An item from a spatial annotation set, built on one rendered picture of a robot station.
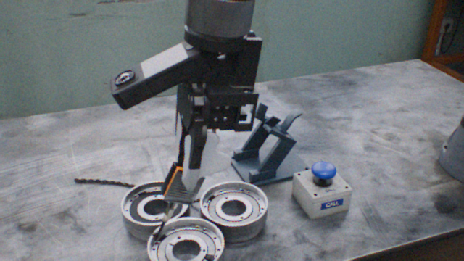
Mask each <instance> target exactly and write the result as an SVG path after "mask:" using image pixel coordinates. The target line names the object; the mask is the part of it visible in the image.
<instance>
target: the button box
mask: <svg viewBox="0 0 464 261"><path fill-rule="evenodd" d="M291 194H292V196H293V197H294V198H295V199H296V201H298V203H299V205H300V206H301V207H302V209H303V210H304V211H305V213H306V214H307V216H308V217H309V218H310V219H311V220H316V219H318V218H324V217H327V216H330V215H335V214H338V213H341V212H346V211H349V205H350V200H351V196H352V188H351V187H350V186H349V185H348V184H347V183H346V182H345V181H344V180H343V178H342V177H341V176H340V175H339V174H338V173H337V174H336V177H333V178H330V179H326V181H320V180H319V178H318V177H316V176H314V175H313V174H312V171H311V170H307V171H303V172H300V173H294V176H293V183H292V192H291Z"/></svg>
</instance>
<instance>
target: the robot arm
mask: <svg viewBox="0 0 464 261"><path fill-rule="evenodd" d="M254 5H255V0H186V7H185V15H184V23H185V25H186V26H185V34H184V40H185V41H184V42H183V43H180V44H178V45H177V46H174V47H173V48H171V49H168V50H167V51H164V52H161V53H159V54H157V55H155V56H153V57H151V58H149V59H147V60H145V61H143V62H141V63H139V64H138V65H136V66H134V67H132V68H130V69H128V70H125V71H123V72H121V73H120V74H118V75H114V76H112V77H111V81H110V84H111V89H112V97H113V99H114V100H115V101H116V102H117V104H118V105H119V107H120V108H121V109H123V110H127V109H130V108H131V107H134V106H136V105H137V104H140V103H141V102H145V101H146V100H148V99H150V98H152V97H154V96H156V95H158V94H160V93H162V92H164V91H166V90H168V89H169V88H172V87H173V86H176V85H178V88H177V103H176V112H175V136H176V137H175V150H176V162H180V163H183V175H182V181H183V183H184V185H185V187H186V188H187V190H188V192H192V191H193V190H194V189H195V187H196V183H197V181H198V180H199V179H200V178H201V177H203V176H206V175H210V174H213V173H219V172H221V171H224V170H227V169H228V168H229V167H230V165H231V156H230V155H228V154H226V153H224V152H221V151H219V150H217V145H218V143H219V140H220V138H219V136H218V135H217V134H215V133H213V132H211V131H208V129H219V131H230V130H235V132H244V131H252V129H253V126H254V119H255V115H256V111H257V103H258V100H259V96H260V94H259V92H258V91H257V90H256V88H255V87H254V85H255V81H256V77H257V70H258V66H259V61H260V54H261V51H262V39H261V38H260V37H258V38H257V37H256V34H255V33H254V31H253V30H251V26H252V18H253V13H254ZM245 91H248V92H245ZM246 104H253V110H252V117H251V121H250V123H239V122H240V121H247V113H246V112H245V111H244V110H243V109H241V107H245V106H246ZM439 163H440V165H441V166H442V168H443V169H444V170H445V172H447V173H448V174H449V175H450V176H452V177H453V178H454V179H456V180H457V181H459V182H461V183H464V112H463V116H462V119H461V121H460V124H459V126H457V127H456V129H455V130H454V131H453V132H452V134H451V135H450V136H449V138H448V139H447V140H446V141H445V142H444V144H443V146H442V148H441V151H440V154H439Z"/></svg>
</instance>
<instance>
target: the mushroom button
mask: <svg viewBox="0 0 464 261"><path fill-rule="evenodd" d="M311 171H312V174H313V175H314V176H316V177H318V178H319V180H320V181H326V179H330V178H333V177H336V174H337V169H336V167H335V166H334V165H333V164H331V163H330V162H325V161H319V162H315V163H314V164H313V165H312V167H311Z"/></svg>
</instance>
